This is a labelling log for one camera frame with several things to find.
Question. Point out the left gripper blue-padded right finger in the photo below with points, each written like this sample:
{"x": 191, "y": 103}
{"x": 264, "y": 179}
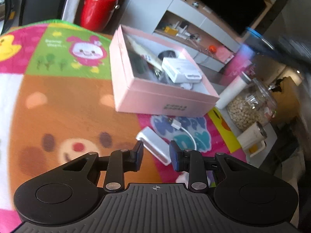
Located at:
{"x": 239, "y": 191}

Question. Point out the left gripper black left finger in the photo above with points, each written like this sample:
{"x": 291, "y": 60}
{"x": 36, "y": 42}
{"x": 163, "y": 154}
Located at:
{"x": 73, "y": 190}

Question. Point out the white rectangular power bank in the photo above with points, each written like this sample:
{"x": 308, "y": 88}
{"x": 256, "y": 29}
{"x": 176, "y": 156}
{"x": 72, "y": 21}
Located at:
{"x": 155, "y": 145}

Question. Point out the white product box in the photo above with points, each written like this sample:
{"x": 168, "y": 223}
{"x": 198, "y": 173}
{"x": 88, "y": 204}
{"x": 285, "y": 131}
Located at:
{"x": 181, "y": 70}

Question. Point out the blue pink tube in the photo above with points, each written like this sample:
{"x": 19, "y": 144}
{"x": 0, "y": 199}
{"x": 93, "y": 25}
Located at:
{"x": 255, "y": 44}

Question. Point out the cream lotion tube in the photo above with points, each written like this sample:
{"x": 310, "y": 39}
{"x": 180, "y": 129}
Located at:
{"x": 146, "y": 54}

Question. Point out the beige mug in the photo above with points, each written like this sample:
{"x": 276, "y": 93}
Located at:
{"x": 252, "y": 140}

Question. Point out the colourful cartoon play mat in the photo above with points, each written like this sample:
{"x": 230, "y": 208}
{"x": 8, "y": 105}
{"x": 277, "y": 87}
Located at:
{"x": 57, "y": 104}

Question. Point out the glass jar with beans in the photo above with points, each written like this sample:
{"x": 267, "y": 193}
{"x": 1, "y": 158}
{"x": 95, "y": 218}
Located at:
{"x": 253, "y": 104}

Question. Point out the white cylinder bottle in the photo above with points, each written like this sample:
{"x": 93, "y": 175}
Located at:
{"x": 232, "y": 90}

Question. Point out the pink cardboard box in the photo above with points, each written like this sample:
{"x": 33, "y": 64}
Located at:
{"x": 143, "y": 96}

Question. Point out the grey TV shelf unit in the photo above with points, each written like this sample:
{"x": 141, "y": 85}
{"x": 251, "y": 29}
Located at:
{"x": 210, "y": 41}

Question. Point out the red cylindrical canister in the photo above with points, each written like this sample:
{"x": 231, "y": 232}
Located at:
{"x": 96, "y": 14}

